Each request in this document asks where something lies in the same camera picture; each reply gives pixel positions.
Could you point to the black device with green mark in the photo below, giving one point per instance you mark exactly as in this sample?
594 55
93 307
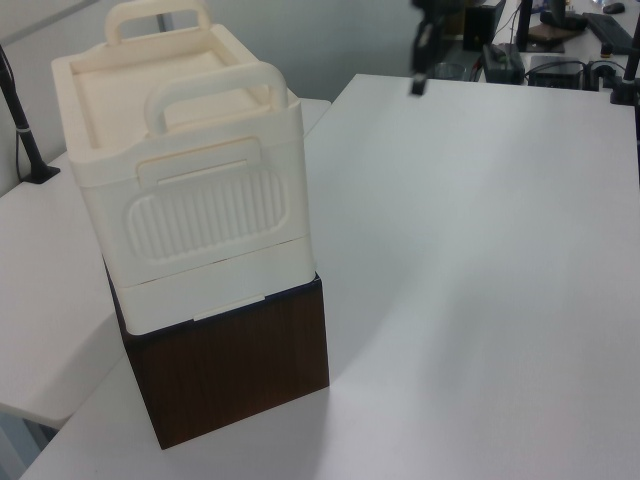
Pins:
502 62

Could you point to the black keyboard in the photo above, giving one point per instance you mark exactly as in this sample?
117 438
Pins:
610 30

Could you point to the black upright monitor box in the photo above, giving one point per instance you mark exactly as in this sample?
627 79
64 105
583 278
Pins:
482 25

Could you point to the clear glass container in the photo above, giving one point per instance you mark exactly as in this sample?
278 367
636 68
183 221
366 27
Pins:
452 71

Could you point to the black computer mouse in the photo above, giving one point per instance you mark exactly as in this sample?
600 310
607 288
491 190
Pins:
614 8

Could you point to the cream plastic cabinet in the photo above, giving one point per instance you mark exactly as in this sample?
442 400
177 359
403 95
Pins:
210 220

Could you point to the dark wood box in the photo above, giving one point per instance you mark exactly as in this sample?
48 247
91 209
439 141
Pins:
225 375

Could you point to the brown flat board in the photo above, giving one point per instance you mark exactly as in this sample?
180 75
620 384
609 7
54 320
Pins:
547 36

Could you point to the black flat box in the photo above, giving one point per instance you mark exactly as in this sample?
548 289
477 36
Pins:
555 72

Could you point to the black monitor pole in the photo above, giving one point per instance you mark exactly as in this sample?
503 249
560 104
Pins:
524 25

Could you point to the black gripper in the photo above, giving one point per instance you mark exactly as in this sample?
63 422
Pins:
431 12

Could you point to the black pole stand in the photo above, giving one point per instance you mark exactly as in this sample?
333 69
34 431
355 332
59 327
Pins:
30 145

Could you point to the black clamp stand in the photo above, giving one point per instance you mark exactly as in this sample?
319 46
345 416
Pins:
625 85

